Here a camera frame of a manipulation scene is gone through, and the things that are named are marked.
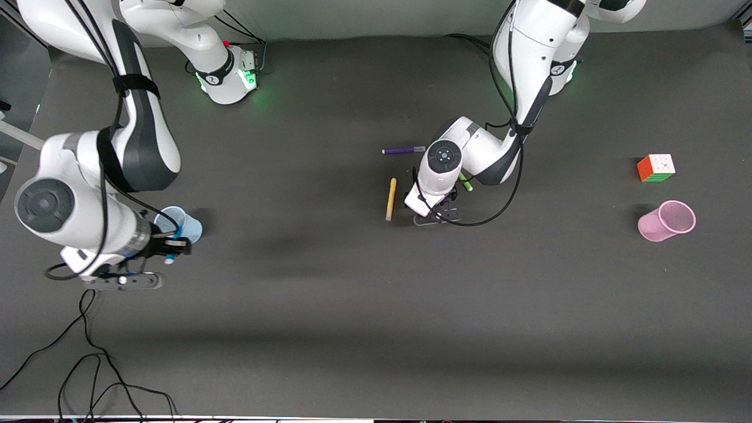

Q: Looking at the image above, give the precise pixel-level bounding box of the translucent blue plastic cup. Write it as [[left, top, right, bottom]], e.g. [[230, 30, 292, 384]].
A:
[[154, 206, 203, 244]]

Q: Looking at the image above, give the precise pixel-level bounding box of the translucent pink plastic cup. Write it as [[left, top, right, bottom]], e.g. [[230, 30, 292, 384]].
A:
[[638, 200, 697, 243]]

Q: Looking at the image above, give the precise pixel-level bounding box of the multicolour puzzle cube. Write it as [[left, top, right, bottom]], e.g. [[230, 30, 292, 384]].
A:
[[637, 154, 676, 183]]

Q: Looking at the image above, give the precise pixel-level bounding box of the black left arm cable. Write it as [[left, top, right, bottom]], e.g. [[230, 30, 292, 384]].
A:
[[411, 0, 556, 229]]

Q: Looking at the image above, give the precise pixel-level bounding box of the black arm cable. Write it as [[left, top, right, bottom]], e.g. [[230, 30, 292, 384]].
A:
[[46, 0, 180, 281], [411, 0, 556, 229]]

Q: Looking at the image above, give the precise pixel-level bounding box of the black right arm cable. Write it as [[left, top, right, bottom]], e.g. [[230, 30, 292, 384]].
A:
[[46, 0, 180, 281]]

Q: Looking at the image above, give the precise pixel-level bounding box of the thin black table cable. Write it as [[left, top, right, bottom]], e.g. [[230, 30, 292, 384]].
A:
[[0, 289, 177, 421]]

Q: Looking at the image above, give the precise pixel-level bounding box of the black left base cable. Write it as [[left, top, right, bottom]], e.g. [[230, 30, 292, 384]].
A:
[[445, 33, 495, 55]]

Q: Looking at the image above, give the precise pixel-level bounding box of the black base cable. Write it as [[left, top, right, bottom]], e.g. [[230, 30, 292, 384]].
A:
[[187, 9, 268, 77], [445, 33, 495, 55]]

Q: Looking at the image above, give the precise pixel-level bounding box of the black right base cable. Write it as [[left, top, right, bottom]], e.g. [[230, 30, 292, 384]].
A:
[[187, 9, 268, 77]]

